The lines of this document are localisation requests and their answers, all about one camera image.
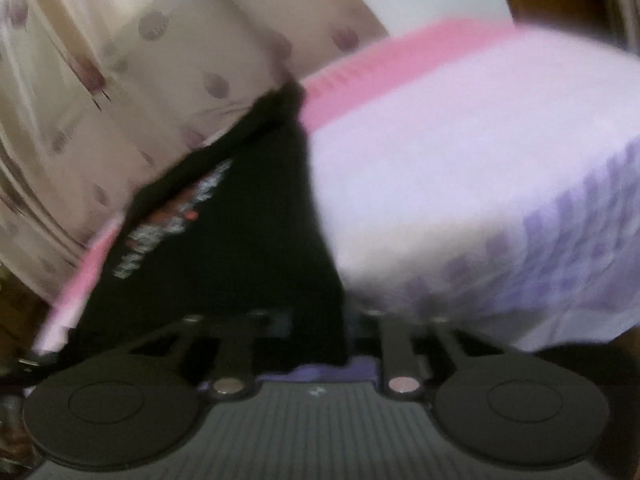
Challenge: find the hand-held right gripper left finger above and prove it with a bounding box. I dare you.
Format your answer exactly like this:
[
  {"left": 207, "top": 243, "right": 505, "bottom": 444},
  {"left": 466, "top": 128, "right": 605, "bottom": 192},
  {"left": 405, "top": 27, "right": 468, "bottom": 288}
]
[{"left": 125, "top": 309, "right": 290, "bottom": 400}]

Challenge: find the checked bed sheet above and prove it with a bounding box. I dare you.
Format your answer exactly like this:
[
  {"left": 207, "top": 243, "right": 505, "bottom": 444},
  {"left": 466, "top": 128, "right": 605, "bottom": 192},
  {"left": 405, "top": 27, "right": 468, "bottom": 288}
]
[{"left": 30, "top": 17, "right": 640, "bottom": 357}]

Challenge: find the black printed garment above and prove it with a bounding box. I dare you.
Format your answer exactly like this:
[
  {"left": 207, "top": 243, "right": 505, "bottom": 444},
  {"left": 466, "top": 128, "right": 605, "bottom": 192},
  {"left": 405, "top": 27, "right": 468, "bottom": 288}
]
[{"left": 65, "top": 82, "right": 352, "bottom": 386}]

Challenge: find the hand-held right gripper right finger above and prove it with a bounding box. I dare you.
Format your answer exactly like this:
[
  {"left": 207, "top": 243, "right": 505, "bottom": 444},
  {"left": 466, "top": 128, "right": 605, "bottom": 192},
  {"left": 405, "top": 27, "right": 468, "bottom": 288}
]
[{"left": 364, "top": 311, "right": 482, "bottom": 399}]

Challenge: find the beige leaf print curtain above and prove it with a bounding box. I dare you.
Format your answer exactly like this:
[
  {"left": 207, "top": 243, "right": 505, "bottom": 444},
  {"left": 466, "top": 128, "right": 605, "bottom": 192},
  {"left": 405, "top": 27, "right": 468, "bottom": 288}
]
[{"left": 0, "top": 0, "right": 392, "bottom": 307}]

